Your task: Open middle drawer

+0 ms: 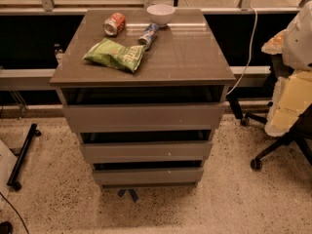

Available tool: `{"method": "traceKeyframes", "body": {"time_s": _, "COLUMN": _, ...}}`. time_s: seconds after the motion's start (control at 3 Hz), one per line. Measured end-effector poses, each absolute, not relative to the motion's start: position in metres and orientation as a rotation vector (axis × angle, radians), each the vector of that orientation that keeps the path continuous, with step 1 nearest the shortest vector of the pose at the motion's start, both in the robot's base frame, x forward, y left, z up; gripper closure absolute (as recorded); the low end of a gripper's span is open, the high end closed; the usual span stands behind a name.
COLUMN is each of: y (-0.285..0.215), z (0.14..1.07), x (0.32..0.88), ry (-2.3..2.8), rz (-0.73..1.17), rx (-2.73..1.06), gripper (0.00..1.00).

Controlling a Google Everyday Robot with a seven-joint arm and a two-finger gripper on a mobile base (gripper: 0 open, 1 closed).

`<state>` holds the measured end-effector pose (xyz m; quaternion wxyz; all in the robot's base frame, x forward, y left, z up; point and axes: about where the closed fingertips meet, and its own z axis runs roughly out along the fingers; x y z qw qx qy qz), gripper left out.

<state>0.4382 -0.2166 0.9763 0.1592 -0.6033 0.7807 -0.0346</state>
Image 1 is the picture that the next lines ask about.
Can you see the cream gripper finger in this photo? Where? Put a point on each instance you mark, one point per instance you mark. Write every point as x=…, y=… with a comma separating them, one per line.
x=291, y=97
x=275, y=45

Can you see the grey drawer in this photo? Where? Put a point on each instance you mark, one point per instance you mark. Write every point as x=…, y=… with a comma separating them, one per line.
x=142, y=118
x=153, y=176
x=146, y=151

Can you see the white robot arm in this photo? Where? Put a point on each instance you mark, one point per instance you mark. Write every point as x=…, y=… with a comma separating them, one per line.
x=297, y=49

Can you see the grey top drawer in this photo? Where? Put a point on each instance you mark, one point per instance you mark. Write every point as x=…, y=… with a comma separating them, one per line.
x=142, y=118

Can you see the grey drawer cabinet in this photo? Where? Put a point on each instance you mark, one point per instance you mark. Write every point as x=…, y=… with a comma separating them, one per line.
x=184, y=65

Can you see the grey bottom drawer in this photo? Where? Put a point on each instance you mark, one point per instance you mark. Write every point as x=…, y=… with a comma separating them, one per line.
x=153, y=176

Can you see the black office chair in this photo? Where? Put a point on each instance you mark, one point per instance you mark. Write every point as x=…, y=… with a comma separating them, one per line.
x=299, y=132

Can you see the white bowl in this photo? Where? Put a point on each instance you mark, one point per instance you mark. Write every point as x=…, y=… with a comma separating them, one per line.
x=161, y=14

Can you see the orange soda can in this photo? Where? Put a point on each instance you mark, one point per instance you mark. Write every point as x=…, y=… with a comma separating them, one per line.
x=114, y=24

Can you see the green chip bag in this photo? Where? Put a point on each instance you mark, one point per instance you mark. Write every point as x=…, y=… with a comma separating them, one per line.
x=112, y=54

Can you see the black wheeled stand leg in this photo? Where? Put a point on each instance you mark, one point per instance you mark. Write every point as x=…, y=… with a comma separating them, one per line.
x=13, y=178

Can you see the white panel at left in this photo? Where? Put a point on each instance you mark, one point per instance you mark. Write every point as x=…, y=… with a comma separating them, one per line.
x=7, y=163

